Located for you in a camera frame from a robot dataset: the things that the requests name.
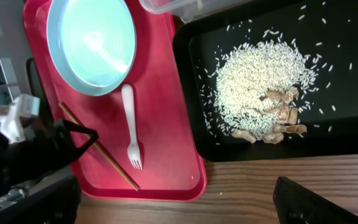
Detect grey plastic dishwasher rack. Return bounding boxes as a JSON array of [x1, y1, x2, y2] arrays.
[[0, 0, 32, 105]]

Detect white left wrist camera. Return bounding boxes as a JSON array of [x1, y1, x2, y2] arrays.
[[0, 94, 40, 144]]

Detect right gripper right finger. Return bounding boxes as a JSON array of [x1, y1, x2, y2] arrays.
[[273, 177, 358, 224]]

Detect white plastic fork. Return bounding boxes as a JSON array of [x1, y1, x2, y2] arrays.
[[121, 84, 142, 170]]

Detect red plastic serving tray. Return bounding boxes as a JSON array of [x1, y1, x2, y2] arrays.
[[22, 0, 206, 201]]

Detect rice and peanut shells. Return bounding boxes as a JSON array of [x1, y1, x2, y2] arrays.
[[197, 2, 354, 146]]

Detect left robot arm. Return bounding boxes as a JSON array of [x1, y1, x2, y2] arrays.
[[0, 119, 99, 197]]

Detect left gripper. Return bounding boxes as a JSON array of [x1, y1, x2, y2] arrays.
[[0, 119, 99, 187]]

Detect wooden chopstick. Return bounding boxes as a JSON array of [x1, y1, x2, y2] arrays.
[[58, 102, 139, 191]]

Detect clear plastic waste bin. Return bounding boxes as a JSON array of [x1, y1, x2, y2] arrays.
[[139, 0, 250, 23]]

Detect black food waste tray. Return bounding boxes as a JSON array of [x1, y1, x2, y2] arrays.
[[173, 1, 358, 162]]

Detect light blue round plate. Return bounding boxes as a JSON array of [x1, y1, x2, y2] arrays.
[[46, 0, 137, 96]]

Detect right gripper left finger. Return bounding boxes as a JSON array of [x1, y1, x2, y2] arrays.
[[0, 176, 81, 224]]

